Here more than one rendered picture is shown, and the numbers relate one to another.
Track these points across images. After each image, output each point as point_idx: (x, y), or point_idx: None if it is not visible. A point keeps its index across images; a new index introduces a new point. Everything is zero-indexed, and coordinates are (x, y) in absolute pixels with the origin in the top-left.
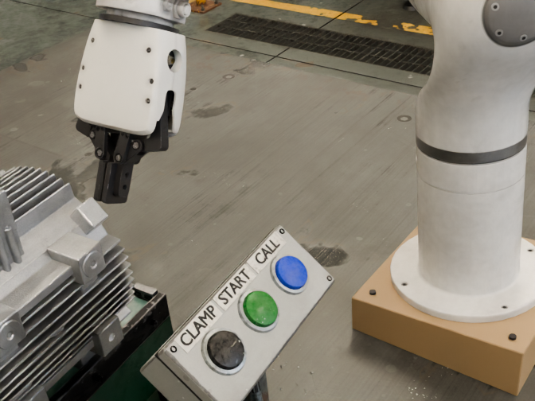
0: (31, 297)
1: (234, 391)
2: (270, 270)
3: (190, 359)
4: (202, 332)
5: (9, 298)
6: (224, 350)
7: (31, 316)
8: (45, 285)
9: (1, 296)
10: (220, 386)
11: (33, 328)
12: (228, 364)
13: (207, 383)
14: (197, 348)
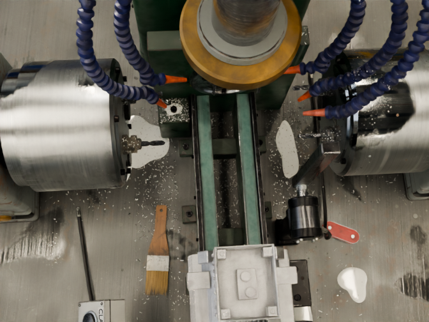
0: (195, 303)
1: (81, 311)
2: None
3: (96, 306)
4: (98, 320)
5: (204, 297)
6: (87, 319)
7: (193, 298)
8: (196, 313)
9: (208, 295)
10: (85, 308)
11: (191, 296)
12: (84, 316)
13: (88, 304)
14: (96, 312)
